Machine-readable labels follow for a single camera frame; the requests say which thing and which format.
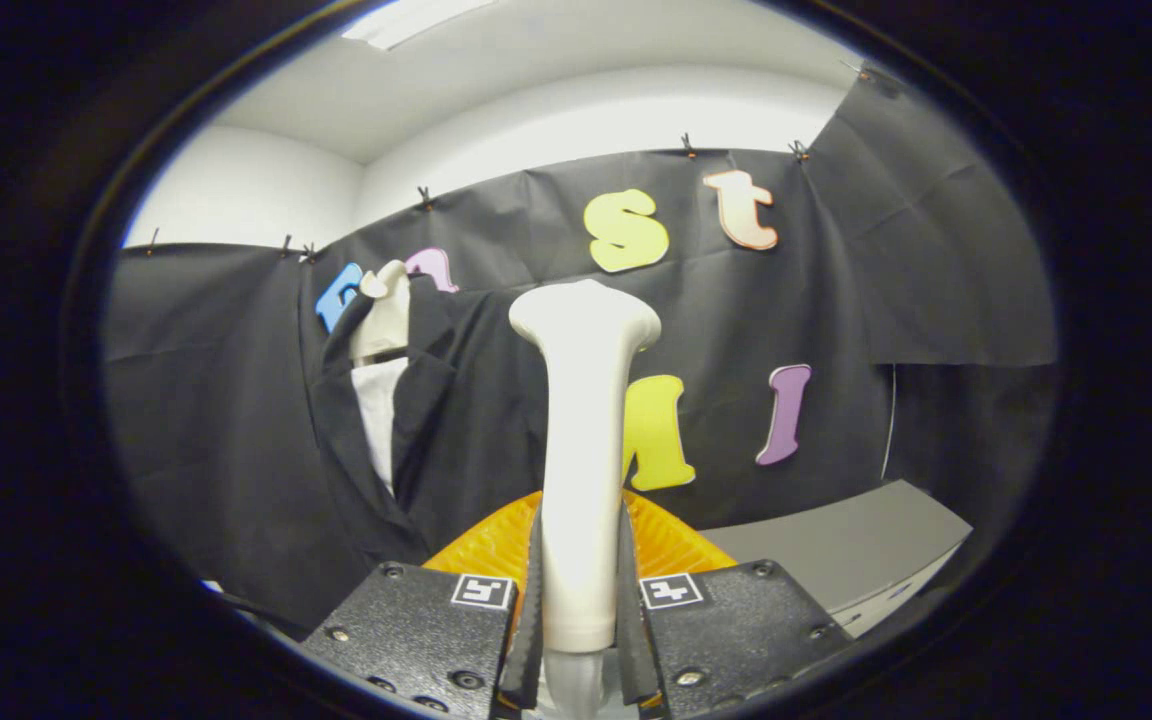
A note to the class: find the white garment steamer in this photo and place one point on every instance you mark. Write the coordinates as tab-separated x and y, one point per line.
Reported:
581	450

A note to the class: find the black backdrop cloth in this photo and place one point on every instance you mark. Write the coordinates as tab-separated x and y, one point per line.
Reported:
836	320

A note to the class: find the grey cabinet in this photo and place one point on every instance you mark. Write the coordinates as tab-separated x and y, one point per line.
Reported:
836	545

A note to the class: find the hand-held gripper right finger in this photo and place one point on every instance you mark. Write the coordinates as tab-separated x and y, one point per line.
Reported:
636	650

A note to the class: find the white clothes hanger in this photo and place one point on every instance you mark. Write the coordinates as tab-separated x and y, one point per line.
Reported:
386	320

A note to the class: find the black suit jacket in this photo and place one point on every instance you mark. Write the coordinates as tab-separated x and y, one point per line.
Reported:
456	430

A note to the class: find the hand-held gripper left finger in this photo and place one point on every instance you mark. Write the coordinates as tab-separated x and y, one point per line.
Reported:
526	660

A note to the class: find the white shirt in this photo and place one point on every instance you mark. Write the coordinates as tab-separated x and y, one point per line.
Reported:
379	410

